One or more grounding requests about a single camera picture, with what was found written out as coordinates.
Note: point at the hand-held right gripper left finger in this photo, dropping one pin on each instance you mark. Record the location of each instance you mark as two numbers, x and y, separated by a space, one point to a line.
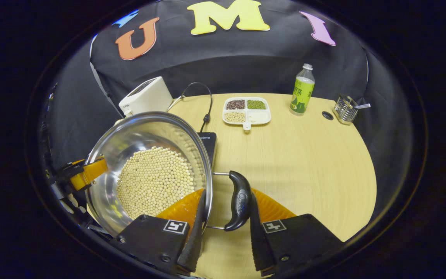
196 240

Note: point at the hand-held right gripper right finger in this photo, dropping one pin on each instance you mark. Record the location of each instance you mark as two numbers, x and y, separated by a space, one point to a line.
259 244

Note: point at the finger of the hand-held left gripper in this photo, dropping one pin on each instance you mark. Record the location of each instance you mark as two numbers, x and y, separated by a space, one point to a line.
91 174

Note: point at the stainless steel pot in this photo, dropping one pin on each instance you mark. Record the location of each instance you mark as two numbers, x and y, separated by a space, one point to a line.
130 135

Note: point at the black induction cooktop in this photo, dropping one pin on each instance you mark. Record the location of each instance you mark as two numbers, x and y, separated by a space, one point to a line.
208 143

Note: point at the pile of soybeans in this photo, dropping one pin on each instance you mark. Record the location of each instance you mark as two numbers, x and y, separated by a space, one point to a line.
153 182

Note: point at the white toaster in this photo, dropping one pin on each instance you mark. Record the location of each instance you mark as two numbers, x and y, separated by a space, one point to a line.
149 99

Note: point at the white divided bean tray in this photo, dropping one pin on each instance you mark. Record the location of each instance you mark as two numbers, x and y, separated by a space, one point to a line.
259 116

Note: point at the black table grommet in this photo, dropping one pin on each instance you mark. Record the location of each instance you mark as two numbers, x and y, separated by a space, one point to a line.
327 115

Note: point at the green drink bottle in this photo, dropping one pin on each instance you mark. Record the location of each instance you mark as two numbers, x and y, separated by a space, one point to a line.
302 95

